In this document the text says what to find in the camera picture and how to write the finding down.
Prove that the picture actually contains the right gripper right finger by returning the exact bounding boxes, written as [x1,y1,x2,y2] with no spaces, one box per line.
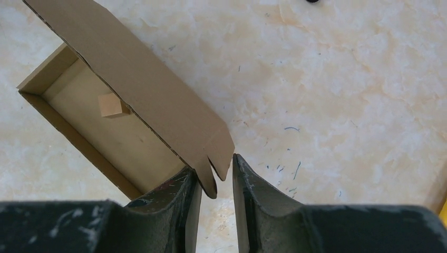
[232,154,324,252]

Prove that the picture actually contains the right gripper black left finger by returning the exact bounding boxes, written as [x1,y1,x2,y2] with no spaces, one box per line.
[125,168,202,252]

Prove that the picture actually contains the small brown cardboard cube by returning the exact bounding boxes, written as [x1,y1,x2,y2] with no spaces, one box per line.
[98,93,131,118]

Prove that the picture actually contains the brown cardboard paper box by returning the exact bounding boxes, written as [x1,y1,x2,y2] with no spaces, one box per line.
[18,1,235,199]

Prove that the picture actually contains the yellow folded cloth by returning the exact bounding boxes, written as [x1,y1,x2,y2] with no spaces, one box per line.
[439,201,447,227]

